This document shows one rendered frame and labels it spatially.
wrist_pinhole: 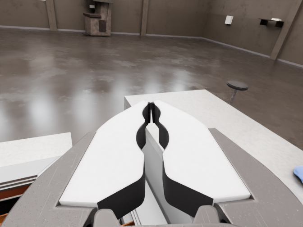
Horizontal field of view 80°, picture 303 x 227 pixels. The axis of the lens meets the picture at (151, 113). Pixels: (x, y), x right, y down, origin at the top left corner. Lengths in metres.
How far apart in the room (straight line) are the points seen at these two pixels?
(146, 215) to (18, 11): 10.39
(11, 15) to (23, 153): 9.76
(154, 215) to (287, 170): 0.52
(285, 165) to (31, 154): 1.21
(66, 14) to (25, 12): 1.66
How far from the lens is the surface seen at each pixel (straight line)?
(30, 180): 0.96
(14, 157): 1.22
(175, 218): 0.77
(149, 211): 0.78
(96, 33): 9.83
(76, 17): 10.77
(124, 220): 0.96
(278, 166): 0.87
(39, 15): 10.69
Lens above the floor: 1.51
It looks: 30 degrees down
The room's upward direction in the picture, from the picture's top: 8 degrees clockwise
